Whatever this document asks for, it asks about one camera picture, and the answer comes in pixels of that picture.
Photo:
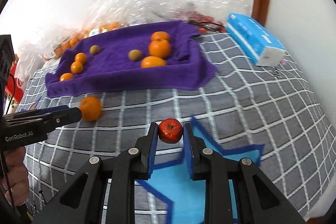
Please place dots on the red paper bag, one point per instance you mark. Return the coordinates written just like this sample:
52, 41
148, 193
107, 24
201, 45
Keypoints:
17, 85

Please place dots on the round orange tangerine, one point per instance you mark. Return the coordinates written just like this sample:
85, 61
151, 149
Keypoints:
90, 108
160, 35

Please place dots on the purple towel-lined tray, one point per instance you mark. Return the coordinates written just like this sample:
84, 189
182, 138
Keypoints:
118, 74

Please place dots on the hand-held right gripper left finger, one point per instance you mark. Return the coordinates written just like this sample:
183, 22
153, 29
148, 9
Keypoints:
152, 151

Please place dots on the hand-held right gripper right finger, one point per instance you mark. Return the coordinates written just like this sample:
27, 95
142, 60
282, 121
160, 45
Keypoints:
187, 153

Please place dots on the person's left hand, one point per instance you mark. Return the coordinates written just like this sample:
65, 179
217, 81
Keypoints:
17, 176

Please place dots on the small green fruit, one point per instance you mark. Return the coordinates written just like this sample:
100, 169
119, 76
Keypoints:
134, 55
94, 49

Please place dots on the small red apple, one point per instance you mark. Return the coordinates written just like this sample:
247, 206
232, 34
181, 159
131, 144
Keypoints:
170, 131

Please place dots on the small orange kumquat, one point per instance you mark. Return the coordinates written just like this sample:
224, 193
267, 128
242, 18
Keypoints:
66, 77
80, 57
77, 67

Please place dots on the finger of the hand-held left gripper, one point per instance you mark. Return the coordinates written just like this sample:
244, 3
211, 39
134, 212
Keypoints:
60, 117

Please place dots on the tangerine with green stem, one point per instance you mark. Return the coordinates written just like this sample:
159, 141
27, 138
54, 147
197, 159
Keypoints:
159, 49

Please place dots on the blue tissue pack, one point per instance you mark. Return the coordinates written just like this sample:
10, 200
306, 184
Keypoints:
249, 35

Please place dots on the white plastic bag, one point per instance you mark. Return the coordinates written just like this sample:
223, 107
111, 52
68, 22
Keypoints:
34, 48

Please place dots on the clear bag of red fruits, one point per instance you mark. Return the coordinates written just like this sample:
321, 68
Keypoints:
202, 18

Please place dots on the oval yellow-orange citrus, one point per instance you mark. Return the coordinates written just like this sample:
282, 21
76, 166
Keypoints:
153, 62

